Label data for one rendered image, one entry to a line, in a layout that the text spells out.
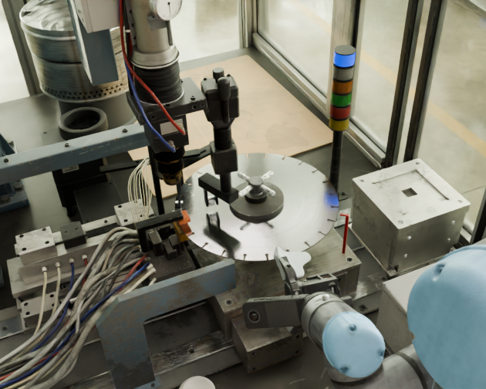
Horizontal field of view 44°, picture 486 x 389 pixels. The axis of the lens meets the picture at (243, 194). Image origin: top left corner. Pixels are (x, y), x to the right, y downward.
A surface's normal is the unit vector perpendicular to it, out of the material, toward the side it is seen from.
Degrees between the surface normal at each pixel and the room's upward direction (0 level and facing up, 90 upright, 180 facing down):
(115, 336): 90
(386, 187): 0
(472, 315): 83
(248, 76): 0
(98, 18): 90
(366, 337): 58
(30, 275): 90
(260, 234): 0
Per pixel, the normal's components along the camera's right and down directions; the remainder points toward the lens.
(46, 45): -0.40, 0.60
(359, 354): 0.18, 0.09
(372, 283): -0.04, -0.76
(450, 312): -0.87, 0.23
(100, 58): 0.40, 0.58
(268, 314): -0.36, 0.15
